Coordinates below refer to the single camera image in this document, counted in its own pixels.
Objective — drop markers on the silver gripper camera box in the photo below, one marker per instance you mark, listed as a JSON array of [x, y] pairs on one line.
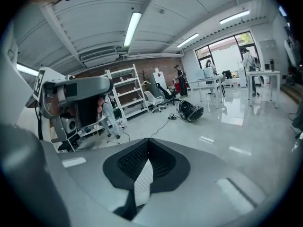
[[68, 124]]

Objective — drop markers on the black monitor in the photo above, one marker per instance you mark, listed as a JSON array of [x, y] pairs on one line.
[[227, 74]]

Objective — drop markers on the person's left forearm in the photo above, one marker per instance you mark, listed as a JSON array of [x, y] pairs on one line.
[[27, 122]]

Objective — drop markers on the black open backpack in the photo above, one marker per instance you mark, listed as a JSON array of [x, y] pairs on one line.
[[189, 110]]

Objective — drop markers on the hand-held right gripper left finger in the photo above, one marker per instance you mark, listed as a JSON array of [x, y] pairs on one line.
[[94, 174]]

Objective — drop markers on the person's cream sweater torso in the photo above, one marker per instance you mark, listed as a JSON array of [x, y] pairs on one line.
[[14, 55]]

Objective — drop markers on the white office chair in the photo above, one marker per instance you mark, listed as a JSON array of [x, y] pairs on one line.
[[151, 97]]

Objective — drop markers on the wooden coat stand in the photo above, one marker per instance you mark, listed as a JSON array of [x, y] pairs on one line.
[[143, 77]]

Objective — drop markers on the person's left hand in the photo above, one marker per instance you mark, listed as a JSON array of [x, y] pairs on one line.
[[100, 106]]

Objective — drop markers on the white wall shelving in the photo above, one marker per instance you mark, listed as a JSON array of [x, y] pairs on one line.
[[291, 51]]

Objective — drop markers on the white work table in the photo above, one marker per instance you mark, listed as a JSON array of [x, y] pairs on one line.
[[262, 72], [201, 81]]

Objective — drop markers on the black bottle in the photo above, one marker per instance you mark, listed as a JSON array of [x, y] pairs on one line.
[[272, 65]]

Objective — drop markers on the ceiling light bar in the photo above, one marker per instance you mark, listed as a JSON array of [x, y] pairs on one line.
[[234, 17], [26, 69], [132, 29], [187, 40]]

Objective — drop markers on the black power adapter bundle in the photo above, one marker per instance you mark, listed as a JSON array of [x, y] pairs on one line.
[[172, 117]]

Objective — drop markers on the white shelf unit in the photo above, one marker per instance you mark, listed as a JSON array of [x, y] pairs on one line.
[[141, 89]]

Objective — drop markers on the large black-framed window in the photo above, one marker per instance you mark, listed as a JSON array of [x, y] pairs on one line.
[[225, 53]]

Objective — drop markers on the white desktop appliance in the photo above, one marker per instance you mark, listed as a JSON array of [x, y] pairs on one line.
[[208, 74]]

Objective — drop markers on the ceiling air conditioner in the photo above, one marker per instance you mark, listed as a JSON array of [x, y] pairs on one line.
[[99, 58]]

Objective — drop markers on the black office chair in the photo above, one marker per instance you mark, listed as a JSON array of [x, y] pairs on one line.
[[166, 92]]

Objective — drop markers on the white cabinet red mark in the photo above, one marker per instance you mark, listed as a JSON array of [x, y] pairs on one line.
[[157, 81]]

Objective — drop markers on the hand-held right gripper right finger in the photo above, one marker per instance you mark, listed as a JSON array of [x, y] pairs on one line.
[[201, 185]]

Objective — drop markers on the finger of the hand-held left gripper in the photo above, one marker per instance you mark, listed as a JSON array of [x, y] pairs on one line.
[[92, 86]]

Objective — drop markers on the white floor standing unit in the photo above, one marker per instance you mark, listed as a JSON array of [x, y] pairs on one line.
[[242, 74]]

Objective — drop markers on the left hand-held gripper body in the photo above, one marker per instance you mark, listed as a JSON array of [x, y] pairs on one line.
[[40, 84]]

